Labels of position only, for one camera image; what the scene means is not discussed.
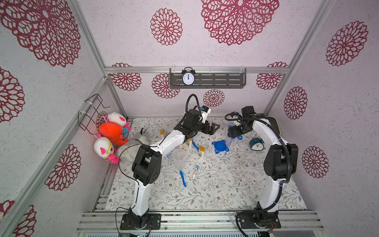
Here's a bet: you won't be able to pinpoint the clear plastic container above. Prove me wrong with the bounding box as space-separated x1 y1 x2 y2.
172 149 189 171
226 137 237 149
115 140 141 163

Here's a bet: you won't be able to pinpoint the blue lid front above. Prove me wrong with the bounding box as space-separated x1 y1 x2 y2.
228 125 243 140

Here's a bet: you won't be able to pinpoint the blue lid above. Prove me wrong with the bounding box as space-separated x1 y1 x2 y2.
228 125 243 140
212 140 229 154

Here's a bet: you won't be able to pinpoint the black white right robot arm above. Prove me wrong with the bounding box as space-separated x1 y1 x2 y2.
225 106 299 237

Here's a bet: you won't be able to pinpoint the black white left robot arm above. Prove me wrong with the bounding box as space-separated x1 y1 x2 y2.
116 105 220 230

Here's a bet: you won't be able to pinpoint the blue toothbrush case back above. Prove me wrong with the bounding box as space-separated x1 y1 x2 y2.
192 141 199 151

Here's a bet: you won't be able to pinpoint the teal small object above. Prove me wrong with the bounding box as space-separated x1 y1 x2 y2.
249 137 265 151

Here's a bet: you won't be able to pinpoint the cream box green window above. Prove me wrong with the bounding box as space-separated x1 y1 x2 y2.
266 116 281 135

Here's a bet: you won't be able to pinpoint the blue lid right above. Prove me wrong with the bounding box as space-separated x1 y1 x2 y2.
212 140 229 154

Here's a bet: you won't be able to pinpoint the small toothpaste tube front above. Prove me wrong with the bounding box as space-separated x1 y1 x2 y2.
192 164 200 179

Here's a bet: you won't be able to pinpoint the black alarm clock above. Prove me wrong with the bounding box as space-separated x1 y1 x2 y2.
182 67 196 86

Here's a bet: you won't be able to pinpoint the white pink plush top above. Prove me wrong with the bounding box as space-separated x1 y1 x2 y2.
105 112 129 128

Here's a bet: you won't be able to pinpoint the red orange plush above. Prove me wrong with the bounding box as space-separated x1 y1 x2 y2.
99 122 128 146

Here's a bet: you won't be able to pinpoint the white plush yellow glasses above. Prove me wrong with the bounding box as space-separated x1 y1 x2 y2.
93 137 119 164

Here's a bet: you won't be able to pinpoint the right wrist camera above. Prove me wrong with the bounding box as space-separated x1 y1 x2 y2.
231 112 242 123

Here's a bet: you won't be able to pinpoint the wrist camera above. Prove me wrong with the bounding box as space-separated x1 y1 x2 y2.
231 112 242 123
200 106 211 123

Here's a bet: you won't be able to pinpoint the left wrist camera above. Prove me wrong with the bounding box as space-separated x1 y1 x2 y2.
200 106 211 123

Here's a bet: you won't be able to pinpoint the grey wall shelf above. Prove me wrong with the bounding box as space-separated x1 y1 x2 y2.
169 68 246 89

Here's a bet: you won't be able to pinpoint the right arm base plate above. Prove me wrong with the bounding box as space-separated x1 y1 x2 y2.
239 212 281 229

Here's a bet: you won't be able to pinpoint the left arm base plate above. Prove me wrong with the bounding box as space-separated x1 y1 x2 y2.
120 212 161 230

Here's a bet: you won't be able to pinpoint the black wire basket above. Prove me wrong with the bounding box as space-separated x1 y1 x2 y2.
77 93 111 135

